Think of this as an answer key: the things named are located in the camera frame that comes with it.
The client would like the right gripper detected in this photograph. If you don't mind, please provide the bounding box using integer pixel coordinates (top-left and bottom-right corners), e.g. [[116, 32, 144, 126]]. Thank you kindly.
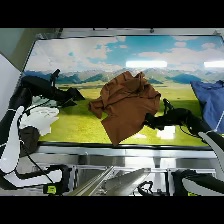
[[143, 112, 166, 131]]

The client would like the blue garment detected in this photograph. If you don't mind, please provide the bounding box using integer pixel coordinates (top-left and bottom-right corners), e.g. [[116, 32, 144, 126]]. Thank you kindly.
[[190, 79, 224, 135]]

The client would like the brown T-shirt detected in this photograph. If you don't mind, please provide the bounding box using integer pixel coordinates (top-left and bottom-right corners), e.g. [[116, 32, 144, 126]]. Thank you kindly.
[[88, 70, 162, 146]]

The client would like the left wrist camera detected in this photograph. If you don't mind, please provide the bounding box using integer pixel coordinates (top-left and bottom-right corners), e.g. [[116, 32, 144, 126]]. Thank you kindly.
[[50, 68, 62, 85]]

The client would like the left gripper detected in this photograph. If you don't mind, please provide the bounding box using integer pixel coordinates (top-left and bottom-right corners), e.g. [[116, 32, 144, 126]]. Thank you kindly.
[[65, 87, 86, 102]]

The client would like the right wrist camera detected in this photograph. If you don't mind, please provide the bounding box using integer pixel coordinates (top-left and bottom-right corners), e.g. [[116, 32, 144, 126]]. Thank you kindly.
[[162, 98, 174, 114]]

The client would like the silver frame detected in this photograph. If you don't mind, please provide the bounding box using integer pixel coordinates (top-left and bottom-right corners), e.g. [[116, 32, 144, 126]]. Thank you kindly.
[[19, 143, 224, 197]]

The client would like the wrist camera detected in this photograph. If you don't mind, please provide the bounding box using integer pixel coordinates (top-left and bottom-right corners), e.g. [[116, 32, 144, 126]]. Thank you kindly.
[[162, 98, 174, 114], [50, 68, 62, 85]]

